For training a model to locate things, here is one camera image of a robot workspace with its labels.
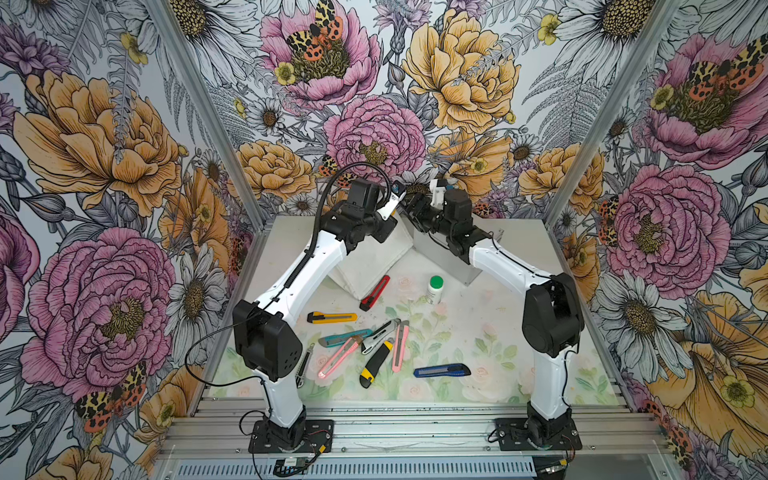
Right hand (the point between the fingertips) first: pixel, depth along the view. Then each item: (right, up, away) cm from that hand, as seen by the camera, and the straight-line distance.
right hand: (395, 209), depth 86 cm
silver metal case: (+11, -11, -6) cm, 17 cm away
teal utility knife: (-18, -38, +4) cm, 42 cm away
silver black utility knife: (-5, -37, +4) cm, 38 cm away
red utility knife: (-9, -28, +12) cm, 32 cm away
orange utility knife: (-23, -33, +8) cm, 41 cm away
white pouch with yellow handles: (-8, -15, +19) cm, 26 cm away
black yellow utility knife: (-7, -45, -3) cm, 46 cm away
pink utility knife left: (-16, -42, +1) cm, 45 cm away
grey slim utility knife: (-26, -44, -1) cm, 51 cm away
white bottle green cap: (+12, -23, +6) cm, 27 cm away
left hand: (-3, -4, -3) cm, 6 cm away
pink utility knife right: (+2, -39, +3) cm, 40 cm away
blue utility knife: (+17, -45, -1) cm, 48 cm away
